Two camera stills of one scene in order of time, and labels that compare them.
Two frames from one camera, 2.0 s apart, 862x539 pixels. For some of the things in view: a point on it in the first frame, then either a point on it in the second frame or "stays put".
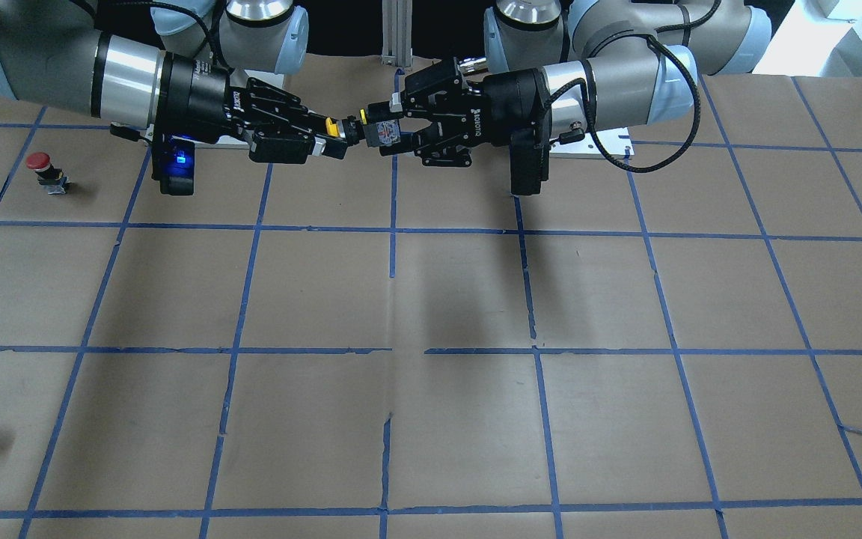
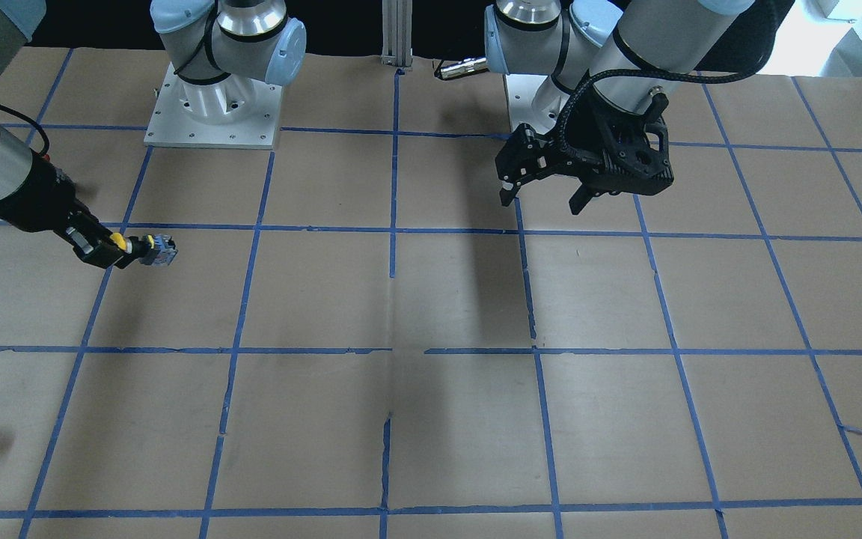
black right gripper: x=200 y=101 -> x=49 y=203
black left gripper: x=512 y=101 -> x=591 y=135
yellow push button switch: x=374 y=132 -> x=159 y=250
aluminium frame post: x=397 y=33 stays put
